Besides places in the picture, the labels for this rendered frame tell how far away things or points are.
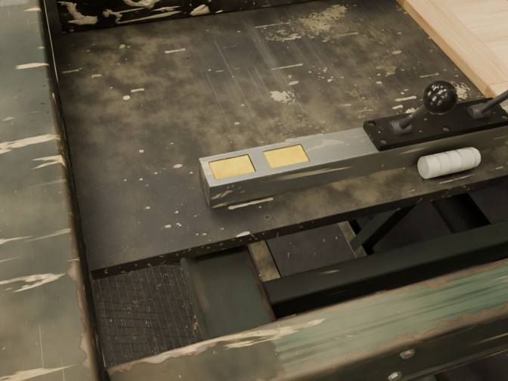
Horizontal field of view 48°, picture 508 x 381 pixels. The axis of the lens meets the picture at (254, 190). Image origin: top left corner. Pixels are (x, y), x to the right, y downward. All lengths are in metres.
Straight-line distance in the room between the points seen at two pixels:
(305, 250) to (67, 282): 2.53
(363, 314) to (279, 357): 0.10
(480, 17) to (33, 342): 0.89
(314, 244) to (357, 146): 2.25
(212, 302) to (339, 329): 0.17
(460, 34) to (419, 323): 0.59
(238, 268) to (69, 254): 0.22
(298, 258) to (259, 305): 2.39
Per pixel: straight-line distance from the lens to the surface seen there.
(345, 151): 0.73
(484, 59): 1.00
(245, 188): 0.69
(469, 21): 1.10
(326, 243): 2.91
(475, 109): 0.82
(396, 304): 0.59
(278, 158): 0.71
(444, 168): 0.77
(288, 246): 3.12
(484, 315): 0.61
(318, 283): 0.71
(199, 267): 0.69
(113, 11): 1.00
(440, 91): 0.66
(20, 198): 0.61
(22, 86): 0.74
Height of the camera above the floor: 2.07
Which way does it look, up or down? 37 degrees down
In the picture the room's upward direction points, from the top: 76 degrees counter-clockwise
